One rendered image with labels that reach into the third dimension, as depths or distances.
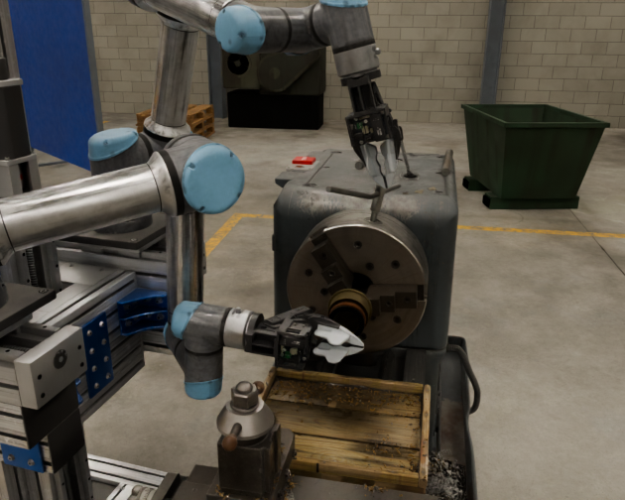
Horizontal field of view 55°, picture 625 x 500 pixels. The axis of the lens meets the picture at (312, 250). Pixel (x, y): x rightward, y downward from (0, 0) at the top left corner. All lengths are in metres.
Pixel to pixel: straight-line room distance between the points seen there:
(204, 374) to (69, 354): 0.25
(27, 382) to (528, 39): 10.69
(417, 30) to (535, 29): 1.94
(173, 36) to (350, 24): 0.52
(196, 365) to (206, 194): 0.35
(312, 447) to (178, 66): 0.89
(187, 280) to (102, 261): 0.38
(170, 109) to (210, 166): 0.52
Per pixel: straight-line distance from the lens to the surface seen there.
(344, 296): 1.23
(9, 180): 1.37
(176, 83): 1.50
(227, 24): 1.05
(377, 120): 1.06
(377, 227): 1.30
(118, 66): 12.45
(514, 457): 2.71
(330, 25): 1.08
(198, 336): 1.17
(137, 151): 1.52
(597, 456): 2.84
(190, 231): 1.21
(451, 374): 2.12
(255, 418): 0.84
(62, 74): 6.67
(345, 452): 1.20
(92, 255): 1.59
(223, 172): 1.03
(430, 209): 1.45
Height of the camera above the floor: 1.64
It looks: 20 degrees down
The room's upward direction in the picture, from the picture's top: straight up
